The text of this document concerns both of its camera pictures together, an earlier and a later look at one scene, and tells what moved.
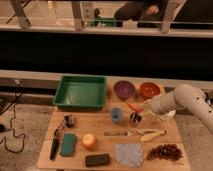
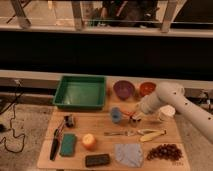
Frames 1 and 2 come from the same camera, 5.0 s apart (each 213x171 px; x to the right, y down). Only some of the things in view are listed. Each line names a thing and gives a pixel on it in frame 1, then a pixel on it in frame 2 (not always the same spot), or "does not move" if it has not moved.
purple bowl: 124,89 does not move
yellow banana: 152,136 does not move
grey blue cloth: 130,154 does not move
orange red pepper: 136,106 → 129,113
